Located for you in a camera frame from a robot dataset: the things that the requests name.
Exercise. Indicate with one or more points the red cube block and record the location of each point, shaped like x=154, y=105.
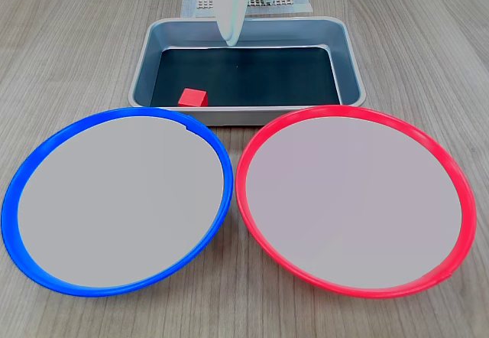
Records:
x=192, y=97

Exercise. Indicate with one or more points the black tray liner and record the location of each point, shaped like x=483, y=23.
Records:
x=252, y=78

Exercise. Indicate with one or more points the silver metal tray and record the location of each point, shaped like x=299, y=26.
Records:
x=345, y=51

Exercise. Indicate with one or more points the blue rimmed white dish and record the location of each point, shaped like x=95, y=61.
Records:
x=114, y=204

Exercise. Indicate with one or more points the red rimmed white dish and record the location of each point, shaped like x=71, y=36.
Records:
x=351, y=204

